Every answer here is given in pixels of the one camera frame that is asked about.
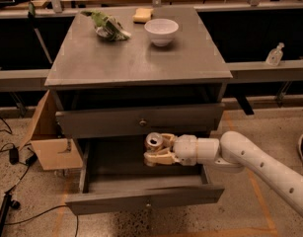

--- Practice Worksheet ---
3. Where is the black tripod leg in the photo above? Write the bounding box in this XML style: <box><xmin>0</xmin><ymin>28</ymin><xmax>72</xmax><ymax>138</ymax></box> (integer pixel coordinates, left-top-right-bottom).
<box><xmin>0</xmin><ymin>193</ymin><xmax>21</xmax><ymax>237</ymax></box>

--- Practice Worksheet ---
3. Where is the grey metal rail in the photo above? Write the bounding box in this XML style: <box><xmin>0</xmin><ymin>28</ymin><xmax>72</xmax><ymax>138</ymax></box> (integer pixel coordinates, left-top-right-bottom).
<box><xmin>0</xmin><ymin>59</ymin><xmax>303</xmax><ymax>92</ymax></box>

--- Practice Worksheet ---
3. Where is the grey wooden drawer cabinet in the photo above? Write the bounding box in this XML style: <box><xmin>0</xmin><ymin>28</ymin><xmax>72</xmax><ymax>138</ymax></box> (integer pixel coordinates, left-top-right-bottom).
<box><xmin>43</xmin><ymin>5</ymin><xmax>233</xmax><ymax>196</ymax></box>

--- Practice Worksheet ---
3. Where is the yellow sponge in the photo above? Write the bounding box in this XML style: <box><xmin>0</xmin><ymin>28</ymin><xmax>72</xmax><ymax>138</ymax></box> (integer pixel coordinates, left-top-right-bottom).
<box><xmin>132</xmin><ymin>8</ymin><xmax>153</xmax><ymax>24</ymax></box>

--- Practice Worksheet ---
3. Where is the orange soda can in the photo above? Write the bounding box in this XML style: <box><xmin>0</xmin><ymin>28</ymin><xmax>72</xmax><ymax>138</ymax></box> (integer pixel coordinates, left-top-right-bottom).
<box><xmin>145</xmin><ymin>132</ymin><xmax>164</xmax><ymax>152</ymax></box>

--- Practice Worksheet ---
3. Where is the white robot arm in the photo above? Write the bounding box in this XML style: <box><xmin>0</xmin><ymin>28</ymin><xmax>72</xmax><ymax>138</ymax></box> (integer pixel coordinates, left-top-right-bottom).
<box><xmin>144</xmin><ymin>131</ymin><xmax>303</xmax><ymax>217</ymax></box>

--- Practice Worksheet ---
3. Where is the clear sanitizer bottle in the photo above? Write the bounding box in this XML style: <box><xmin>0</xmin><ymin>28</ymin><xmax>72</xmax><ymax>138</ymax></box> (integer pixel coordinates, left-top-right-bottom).
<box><xmin>265</xmin><ymin>42</ymin><xmax>284</xmax><ymax>66</ymax></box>

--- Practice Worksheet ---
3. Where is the cardboard box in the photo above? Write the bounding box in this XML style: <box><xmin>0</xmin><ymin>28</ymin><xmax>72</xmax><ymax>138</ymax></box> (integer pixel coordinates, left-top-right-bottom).
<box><xmin>19</xmin><ymin>91</ymin><xmax>83</xmax><ymax>170</ymax></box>

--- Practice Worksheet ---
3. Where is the black floor cable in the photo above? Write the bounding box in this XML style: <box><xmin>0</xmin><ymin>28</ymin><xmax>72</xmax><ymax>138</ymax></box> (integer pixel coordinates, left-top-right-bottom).
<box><xmin>0</xmin><ymin>204</ymin><xmax>80</xmax><ymax>237</ymax></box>

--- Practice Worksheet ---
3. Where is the white ceramic bowl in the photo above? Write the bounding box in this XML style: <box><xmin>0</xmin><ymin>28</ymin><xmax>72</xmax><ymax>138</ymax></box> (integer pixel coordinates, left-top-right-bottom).
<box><xmin>144</xmin><ymin>19</ymin><xmax>179</xmax><ymax>46</ymax></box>

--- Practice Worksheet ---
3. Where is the green chip bag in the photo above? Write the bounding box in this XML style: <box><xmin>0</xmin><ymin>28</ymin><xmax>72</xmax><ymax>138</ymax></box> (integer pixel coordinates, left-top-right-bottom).
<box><xmin>81</xmin><ymin>10</ymin><xmax>131</xmax><ymax>41</ymax></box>

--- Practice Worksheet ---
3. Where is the grey open lower drawer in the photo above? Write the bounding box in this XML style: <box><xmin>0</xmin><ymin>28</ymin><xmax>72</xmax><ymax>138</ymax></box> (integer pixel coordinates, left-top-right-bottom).
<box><xmin>66</xmin><ymin>135</ymin><xmax>224</xmax><ymax>215</ymax></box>

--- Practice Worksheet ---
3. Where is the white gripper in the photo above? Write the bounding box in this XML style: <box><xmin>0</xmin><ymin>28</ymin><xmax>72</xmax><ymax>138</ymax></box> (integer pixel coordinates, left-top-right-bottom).
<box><xmin>144</xmin><ymin>133</ymin><xmax>197</xmax><ymax>167</ymax></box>

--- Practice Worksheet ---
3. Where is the grey upper drawer with knob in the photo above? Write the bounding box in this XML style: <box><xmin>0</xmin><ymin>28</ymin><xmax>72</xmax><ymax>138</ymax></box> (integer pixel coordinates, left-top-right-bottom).
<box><xmin>56</xmin><ymin>104</ymin><xmax>224</xmax><ymax>138</ymax></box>

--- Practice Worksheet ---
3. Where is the black power adapter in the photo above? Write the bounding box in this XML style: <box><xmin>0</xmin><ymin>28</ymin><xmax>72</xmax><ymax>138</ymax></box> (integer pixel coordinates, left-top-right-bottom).
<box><xmin>9</xmin><ymin>148</ymin><xmax>19</xmax><ymax>165</ymax></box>

